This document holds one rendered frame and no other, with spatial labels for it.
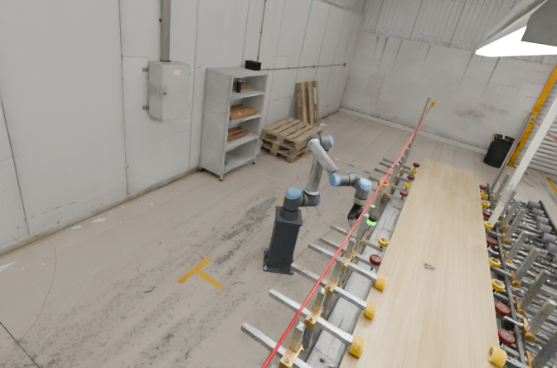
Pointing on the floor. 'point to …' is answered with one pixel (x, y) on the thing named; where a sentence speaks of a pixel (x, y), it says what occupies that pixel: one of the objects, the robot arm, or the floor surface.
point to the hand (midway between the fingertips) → (351, 226)
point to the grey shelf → (213, 117)
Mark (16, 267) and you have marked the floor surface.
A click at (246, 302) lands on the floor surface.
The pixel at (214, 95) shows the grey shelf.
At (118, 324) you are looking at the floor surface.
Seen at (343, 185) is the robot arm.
